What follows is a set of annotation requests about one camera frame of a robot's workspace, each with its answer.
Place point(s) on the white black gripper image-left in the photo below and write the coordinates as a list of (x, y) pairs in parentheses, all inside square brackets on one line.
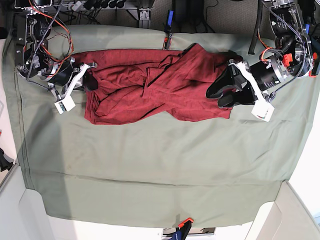
[(74, 76)]

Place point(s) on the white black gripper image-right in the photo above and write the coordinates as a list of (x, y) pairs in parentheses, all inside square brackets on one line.
[(237, 86)]

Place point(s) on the red long-sleeve T-shirt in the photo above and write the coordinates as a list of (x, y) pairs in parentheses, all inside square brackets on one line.
[(134, 84)]

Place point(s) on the orange black clamp right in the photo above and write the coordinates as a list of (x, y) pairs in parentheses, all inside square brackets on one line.
[(316, 65)]

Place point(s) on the orange black clamp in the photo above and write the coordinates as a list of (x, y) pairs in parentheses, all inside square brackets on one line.
[(167, 42), (316, 65), (183, 229)]

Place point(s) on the white power strip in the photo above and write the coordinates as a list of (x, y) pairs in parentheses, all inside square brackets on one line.
[(74, 5)]

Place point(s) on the orange black clamp top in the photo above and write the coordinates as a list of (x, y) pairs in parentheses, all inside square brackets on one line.
[(167, 42)]

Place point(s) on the green table cloth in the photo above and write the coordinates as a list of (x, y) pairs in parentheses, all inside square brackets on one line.
[(158, 171)]

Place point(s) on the white bin right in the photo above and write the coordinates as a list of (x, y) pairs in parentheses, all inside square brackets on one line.
[(285, 218)]

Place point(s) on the white bin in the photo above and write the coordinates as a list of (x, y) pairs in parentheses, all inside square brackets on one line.
[(22, 211), (285, 218)]

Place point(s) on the orange black clamp bottom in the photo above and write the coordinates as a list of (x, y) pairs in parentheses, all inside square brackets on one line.
[(183, 229)]

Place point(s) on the white bin left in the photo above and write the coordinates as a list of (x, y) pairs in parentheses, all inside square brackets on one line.
[(22, 211)]

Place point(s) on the white camera box image-left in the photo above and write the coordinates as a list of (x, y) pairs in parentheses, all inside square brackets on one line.
[(65, 105)]

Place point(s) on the white camera box image-right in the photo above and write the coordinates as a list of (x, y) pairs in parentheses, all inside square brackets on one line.
[(262, 110)]

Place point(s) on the metal table leg bracket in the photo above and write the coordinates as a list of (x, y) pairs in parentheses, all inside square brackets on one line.
[(142, 16)]

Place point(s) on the blue clamp handle right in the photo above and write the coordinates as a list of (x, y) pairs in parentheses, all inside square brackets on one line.
[(307, 28)]

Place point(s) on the blue clamp handle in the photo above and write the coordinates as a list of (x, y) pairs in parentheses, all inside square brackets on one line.
[(169, 20), (307, 28)]

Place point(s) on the blue clamp handle top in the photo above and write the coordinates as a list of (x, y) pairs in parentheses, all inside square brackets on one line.
[(169, 20)]

